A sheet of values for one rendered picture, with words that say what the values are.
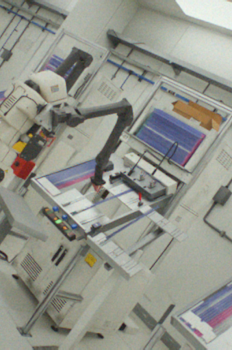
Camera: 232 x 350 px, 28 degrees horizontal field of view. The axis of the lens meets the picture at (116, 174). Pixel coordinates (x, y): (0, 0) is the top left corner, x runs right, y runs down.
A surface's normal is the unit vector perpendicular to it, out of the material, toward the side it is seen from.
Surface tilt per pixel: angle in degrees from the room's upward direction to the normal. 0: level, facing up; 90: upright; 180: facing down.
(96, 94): 90
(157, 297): 90
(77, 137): 90
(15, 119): 90
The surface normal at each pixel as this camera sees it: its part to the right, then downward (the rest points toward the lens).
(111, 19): 0.60, 0.46
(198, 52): -0.56, -0.35
